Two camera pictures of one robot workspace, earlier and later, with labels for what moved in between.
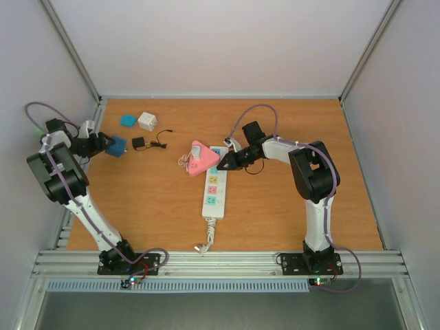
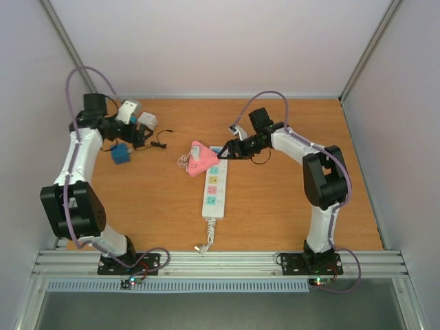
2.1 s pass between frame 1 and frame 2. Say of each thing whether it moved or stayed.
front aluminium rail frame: stayed
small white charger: stayed
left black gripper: moved
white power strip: stayed
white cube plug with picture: stayed
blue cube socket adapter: moved
